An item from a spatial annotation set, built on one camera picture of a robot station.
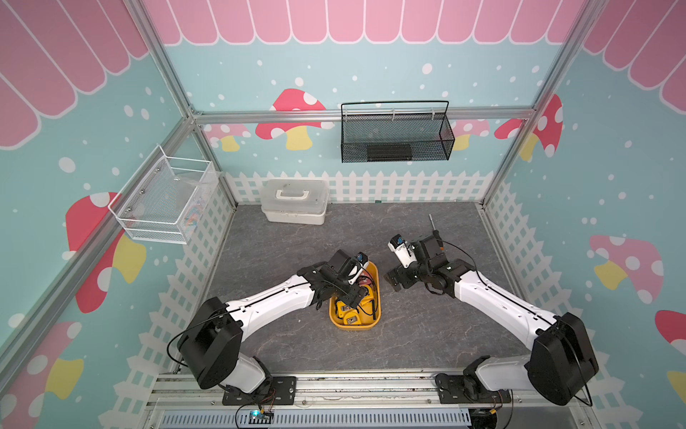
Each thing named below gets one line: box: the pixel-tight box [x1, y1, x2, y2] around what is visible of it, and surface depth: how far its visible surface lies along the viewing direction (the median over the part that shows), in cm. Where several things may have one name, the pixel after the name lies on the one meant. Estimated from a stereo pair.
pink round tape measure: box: [358, 269, 373, 287], surface depth 96 cm
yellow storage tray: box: [328, 260, 382, 329], surface depth 88 cm
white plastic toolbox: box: [260, 177, 330, 226], surface depth 111 cm
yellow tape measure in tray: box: [343, 311, 362, 326], surface depth 86 cm
